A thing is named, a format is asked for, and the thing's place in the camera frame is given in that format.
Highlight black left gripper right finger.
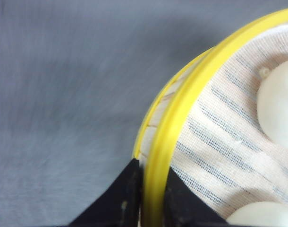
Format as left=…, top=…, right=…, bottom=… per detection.
left=163, top=169, right=227, bottom=227

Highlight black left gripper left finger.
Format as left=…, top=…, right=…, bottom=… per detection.
left=69, top=158, right=142, bottom=227

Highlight bamboo steamer drawer yellow rims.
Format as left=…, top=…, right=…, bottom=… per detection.
left=134, top=9, right=288, bottom=227

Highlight white cloth steamer liner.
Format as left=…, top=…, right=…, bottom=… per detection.
left=171, top=24, right=288, bottom=218

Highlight white steamed bun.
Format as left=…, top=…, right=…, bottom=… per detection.
left=226, top=201, right=288, bottom=227
left=257, top=61, right=288, bottom=149

